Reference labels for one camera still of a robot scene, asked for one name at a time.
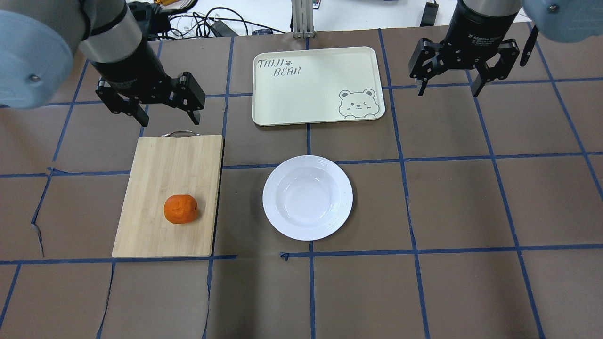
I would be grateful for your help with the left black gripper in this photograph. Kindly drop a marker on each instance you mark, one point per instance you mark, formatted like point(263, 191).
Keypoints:
point(133, 67)

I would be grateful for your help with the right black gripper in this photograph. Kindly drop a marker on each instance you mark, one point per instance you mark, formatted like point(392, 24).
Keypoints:
point(479, 27)

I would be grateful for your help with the orange fruit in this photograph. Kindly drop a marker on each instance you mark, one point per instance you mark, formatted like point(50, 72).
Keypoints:
point(181, 209)

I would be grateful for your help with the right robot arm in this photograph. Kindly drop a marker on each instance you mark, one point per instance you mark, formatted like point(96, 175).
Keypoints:
point(564, 21)

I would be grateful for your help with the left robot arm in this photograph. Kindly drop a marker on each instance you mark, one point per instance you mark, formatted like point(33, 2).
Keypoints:
point(38, 42)

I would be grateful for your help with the cream bear tray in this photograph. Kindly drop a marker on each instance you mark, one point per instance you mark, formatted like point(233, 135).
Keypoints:
point(316, 86)

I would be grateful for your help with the bamboo cutting board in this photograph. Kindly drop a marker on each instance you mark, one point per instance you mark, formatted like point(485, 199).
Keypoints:
point(164, 167)

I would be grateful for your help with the black power adapter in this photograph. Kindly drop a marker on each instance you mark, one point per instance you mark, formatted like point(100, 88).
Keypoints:
point(429, 15)

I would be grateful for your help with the black power brick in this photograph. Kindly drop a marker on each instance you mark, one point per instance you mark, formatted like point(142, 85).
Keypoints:
point(221, 29)

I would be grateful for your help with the white round plate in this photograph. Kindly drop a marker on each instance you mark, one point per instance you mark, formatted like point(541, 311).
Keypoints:
point(307, 198)

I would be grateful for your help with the aluminium frame post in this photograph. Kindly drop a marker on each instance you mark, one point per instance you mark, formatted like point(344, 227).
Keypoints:
point(302, 19)

